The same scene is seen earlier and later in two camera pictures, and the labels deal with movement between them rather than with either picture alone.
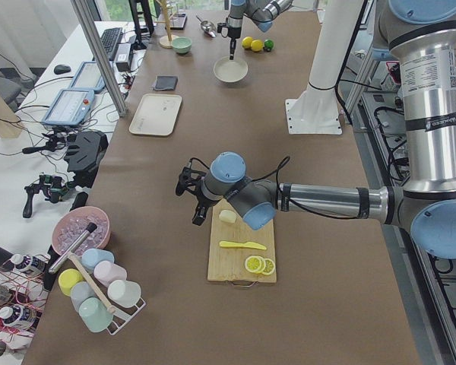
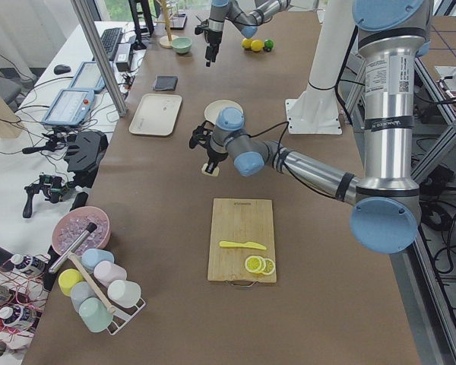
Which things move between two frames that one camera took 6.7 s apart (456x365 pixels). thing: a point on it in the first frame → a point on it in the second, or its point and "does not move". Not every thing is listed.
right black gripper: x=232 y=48 → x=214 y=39
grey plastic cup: x=80 y=291 does not move
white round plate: x=230 y=71 → x=212 y=110
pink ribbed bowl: x=72 y=223 does not move
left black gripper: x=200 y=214 → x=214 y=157
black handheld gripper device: x=52 y=186 does not move
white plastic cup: x=124 y=293 does not move
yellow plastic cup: x=68 y=277 does not move
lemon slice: x=255 y=264 does not move
